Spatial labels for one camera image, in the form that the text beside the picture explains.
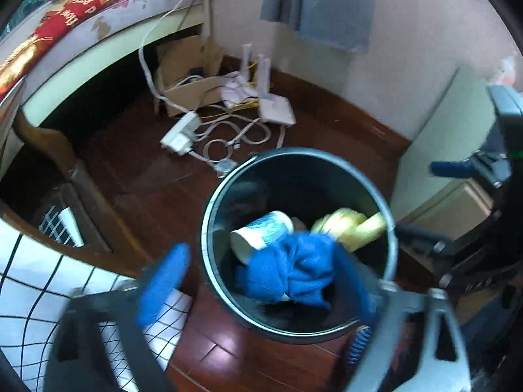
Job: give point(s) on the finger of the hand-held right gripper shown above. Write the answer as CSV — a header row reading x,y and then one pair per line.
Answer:
x,y
425,243
449,169

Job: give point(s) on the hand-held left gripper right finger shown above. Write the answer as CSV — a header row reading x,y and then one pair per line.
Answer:
x,y
355,286

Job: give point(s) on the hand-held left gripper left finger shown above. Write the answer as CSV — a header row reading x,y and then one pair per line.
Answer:
x,y
163,281

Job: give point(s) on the blue cloth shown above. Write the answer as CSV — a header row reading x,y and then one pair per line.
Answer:
x,y
286,265

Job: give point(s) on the black round trash bin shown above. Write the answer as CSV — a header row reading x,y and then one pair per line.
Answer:
x,y
286,179

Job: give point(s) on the pale green board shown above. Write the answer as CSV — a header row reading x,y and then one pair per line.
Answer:
x,y
433,151

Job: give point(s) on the yellow crumpled plastic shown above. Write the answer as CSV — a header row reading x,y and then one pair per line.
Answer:
x,y
347,224

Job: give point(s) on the blue printed paper cup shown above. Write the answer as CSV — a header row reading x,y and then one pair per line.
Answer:
x,y
261,232

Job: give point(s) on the white pump bottle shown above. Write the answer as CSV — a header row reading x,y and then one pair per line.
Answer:
x,y
504,71

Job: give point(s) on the white grid-pattern cloth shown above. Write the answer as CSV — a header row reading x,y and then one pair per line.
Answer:
x,y
24,294

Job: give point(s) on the white power strip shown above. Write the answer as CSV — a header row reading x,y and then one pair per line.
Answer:
x,y
179,134

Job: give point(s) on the dark wooden chair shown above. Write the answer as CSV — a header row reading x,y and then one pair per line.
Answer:
x,y
53,143

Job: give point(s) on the white router with antennas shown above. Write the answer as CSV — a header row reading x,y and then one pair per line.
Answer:
x,y
278,110

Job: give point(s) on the white folded paper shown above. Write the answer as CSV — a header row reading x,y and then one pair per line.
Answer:
x,y
235,92

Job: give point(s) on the grey hanging cloth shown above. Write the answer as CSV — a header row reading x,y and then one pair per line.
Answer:
x,y
322,4

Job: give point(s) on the brown cardboard box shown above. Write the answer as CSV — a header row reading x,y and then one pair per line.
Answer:
x,y
184,57

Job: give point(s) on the pale purple mattress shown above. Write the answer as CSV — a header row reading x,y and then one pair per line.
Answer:
x,y
135,12

